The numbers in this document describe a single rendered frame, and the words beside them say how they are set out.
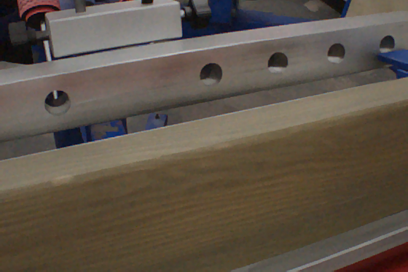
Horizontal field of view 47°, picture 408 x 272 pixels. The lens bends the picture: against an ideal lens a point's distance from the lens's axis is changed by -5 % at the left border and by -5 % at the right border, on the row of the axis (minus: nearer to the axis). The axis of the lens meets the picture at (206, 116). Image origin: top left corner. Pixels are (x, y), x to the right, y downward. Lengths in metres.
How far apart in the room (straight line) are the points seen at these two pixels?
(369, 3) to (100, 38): 2.68
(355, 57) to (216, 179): 0.34
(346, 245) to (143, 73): 0.24
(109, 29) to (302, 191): 0.28
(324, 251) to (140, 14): 0.30
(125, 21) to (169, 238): 0.29
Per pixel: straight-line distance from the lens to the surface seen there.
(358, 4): 3.13
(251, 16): 0.95
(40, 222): 0.19
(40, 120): 0.41
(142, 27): 0.46
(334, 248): 0.24
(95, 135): 0.64
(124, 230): 0.19
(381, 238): 0.25
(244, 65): 0.45
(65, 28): 0.45
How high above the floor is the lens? 1.31
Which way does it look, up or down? 36 degrees down
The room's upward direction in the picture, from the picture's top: 3 degrees clockwise
